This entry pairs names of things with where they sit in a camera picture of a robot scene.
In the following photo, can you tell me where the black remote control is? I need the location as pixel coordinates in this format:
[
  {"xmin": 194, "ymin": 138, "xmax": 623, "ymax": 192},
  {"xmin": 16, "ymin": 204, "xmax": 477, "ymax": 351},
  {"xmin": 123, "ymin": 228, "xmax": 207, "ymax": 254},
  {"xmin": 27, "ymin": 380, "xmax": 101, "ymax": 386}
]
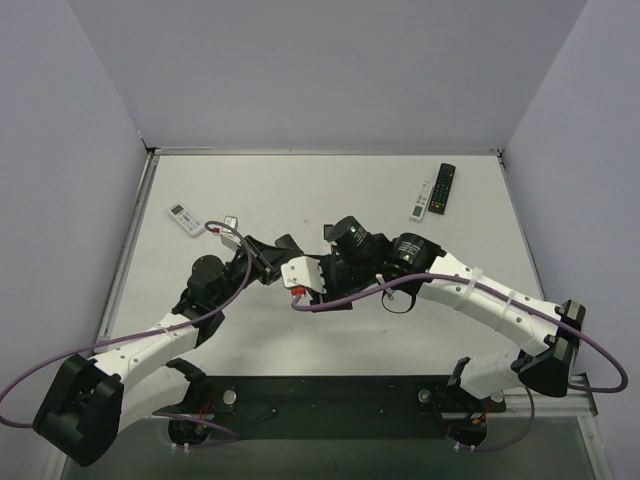
[{"xmin": 274, "ymin": 233, "xmax": 304, "ymax": 254}]

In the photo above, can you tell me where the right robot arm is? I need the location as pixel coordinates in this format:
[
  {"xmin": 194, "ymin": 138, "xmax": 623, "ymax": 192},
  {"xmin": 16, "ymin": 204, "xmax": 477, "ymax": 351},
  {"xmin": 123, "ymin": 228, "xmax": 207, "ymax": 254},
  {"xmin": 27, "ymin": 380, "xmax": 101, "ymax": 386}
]
[{"xmin": 313, "ymin": 216, "xmax": 586, "ymax": 399}]

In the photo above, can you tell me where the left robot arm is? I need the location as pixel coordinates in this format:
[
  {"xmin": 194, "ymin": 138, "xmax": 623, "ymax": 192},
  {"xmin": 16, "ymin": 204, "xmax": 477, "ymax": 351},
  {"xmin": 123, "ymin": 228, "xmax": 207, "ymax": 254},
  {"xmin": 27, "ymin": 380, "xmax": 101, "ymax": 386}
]
[{"xmin": 33, "ymin": 235, "xmax": 302, "ymax": 466}]

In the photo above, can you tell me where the white AC remote left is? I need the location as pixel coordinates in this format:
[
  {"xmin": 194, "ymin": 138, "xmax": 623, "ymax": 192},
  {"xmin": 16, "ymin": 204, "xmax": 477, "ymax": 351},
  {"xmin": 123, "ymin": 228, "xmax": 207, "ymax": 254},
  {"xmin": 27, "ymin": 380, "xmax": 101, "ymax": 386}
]
[{"xmin": 167, "ymin": 203, "xmax": 205, "ymax": 238}]

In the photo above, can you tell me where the slim white remote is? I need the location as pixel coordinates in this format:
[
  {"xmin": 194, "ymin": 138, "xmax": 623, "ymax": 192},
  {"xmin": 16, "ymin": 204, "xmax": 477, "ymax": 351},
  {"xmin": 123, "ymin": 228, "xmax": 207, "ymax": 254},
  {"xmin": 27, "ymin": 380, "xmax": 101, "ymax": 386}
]
[{"xmin": 409, "ymin": 181, "xmax": 433, "ymax": 223}]

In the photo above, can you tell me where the black TV remote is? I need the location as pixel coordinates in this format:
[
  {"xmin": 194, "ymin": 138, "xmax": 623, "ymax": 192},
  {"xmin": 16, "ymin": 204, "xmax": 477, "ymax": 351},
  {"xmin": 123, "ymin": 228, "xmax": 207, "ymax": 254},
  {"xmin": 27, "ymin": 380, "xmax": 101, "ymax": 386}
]
[{"xmin": 428, "ymin": 163, "xmax": 456, "ymax": 215}]

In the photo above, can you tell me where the small black LCD device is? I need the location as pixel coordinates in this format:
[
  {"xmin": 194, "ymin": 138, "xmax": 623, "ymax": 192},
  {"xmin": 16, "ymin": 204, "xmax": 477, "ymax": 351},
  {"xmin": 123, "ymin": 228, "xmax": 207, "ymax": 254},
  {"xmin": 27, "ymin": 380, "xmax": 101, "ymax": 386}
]
[{"xmin": 323, "ymin": 224, "xmax": 334, "ymax": 240}]

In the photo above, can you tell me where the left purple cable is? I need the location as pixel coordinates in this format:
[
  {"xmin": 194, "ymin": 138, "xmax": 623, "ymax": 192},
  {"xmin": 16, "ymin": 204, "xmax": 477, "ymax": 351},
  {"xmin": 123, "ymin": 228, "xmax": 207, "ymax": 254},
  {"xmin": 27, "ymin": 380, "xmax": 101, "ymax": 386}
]
[{"xmin": 0, "ymin": 219, "xmax": 251, "ymax": 446}]

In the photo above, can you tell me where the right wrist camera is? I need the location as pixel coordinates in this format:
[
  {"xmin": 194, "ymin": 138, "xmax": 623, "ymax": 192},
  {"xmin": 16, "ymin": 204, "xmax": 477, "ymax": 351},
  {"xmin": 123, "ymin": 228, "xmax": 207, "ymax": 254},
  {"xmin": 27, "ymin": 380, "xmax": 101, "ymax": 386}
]
[{"xmin": 280, "ymin": 256, "xmax": 326, "ymax": 296}]

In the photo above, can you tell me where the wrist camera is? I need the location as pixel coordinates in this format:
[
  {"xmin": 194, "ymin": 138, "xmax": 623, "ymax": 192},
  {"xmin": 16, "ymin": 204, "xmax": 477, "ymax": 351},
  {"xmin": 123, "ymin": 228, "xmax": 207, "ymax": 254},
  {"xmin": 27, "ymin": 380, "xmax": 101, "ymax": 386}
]
[
  {"xmin": 280, "ymin": 256, "xmax": 326, "ymax": 296},
  {"xmin": 207, "ymin": 216, "xmax": 241, "ymax": 251}
]

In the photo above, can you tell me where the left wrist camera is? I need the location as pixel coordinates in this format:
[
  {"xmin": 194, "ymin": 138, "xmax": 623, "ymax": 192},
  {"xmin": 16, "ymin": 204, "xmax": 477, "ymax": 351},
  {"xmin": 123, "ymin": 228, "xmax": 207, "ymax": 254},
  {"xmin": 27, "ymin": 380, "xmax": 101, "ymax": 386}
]
[{"xmin": 207, "ymin": 216, "xmax": 241, "ymax": 251}]

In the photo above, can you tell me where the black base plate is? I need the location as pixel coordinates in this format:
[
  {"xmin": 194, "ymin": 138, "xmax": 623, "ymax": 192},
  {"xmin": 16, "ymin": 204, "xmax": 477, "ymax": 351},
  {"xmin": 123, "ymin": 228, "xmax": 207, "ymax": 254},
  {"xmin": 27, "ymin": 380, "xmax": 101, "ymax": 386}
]
[{"xmin": 167, "ymin": 375, "xmax": 506, "ymax": 444}]

